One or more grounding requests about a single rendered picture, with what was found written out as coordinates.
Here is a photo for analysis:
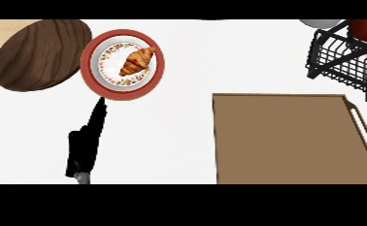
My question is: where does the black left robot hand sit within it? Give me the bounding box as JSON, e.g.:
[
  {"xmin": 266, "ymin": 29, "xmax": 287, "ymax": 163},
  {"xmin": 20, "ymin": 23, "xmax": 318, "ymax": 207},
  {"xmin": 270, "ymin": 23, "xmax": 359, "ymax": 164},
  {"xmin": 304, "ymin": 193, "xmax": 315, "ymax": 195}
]
[{"xmin": 65, "ymin": 96, "xmax": 109, "ymax": 179}]

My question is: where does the brown rectangular tray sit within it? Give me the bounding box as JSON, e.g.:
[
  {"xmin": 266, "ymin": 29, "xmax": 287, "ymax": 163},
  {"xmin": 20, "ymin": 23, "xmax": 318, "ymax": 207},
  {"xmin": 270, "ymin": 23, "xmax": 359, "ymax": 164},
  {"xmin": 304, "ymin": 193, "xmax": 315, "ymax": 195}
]
[{"xmin": 210, "ymin": 92, "xmax": 367, "ymax": 185}]

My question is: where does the red round placemat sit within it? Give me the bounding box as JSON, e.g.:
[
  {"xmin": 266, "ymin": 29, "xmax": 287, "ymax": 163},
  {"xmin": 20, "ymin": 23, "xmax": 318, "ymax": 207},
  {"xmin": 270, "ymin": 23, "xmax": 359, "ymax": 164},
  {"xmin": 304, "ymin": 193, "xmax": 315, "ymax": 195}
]
[{"xmin": 78, "ymin": 28, "xmax": 165, "ymax": 102}]

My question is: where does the white floral rimmed plate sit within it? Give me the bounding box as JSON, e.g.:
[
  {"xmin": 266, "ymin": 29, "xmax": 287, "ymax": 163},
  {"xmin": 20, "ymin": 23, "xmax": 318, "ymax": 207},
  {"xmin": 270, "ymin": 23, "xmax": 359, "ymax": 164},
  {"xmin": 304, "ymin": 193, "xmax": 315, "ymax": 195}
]
[{"xmin": 88, "ymin": 35, "xmax": 159, "ymax": 93}]

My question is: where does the golden brown croissant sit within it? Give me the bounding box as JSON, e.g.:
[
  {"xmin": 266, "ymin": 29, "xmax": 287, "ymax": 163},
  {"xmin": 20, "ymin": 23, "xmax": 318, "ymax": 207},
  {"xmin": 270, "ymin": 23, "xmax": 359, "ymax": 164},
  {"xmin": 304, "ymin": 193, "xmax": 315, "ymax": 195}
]
[{"xmin": 116, "ymin": 47, "xmax": 158, "ymax": 78}]

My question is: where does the dark brown wooden round board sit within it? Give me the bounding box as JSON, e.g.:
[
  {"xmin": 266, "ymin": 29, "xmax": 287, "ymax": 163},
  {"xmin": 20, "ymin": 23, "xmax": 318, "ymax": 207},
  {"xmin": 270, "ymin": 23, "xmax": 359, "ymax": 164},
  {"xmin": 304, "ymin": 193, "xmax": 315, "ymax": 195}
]
[{"xmin": 0, "ymin": 19, "xmax": 93, "ymax": 93}]

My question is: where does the grey round bowl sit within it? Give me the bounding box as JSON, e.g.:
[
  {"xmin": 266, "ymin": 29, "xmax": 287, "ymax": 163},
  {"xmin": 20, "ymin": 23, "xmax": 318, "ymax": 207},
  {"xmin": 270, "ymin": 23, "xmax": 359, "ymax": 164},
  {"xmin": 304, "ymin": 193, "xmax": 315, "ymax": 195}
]
[{"xmin": 297, "ymin": 19, "xmax": 344, "ymax": 30}]

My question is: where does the dark red round object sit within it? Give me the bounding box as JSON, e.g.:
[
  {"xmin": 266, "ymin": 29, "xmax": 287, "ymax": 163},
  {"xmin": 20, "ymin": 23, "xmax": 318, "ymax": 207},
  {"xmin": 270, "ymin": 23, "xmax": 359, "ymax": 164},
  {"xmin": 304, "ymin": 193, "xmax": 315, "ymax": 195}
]
[{"xmin": 346, "ymin": 19, "xmax": 367, "ymax": 44}]

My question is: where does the black wire tiered basket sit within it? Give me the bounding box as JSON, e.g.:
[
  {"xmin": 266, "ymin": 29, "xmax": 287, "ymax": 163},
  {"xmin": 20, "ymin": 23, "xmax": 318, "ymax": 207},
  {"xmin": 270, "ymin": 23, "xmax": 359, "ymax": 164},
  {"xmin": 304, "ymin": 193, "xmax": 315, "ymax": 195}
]
[{"xmin": 304, "ymin": 19, "xmax": 367, "ymax": 102}]

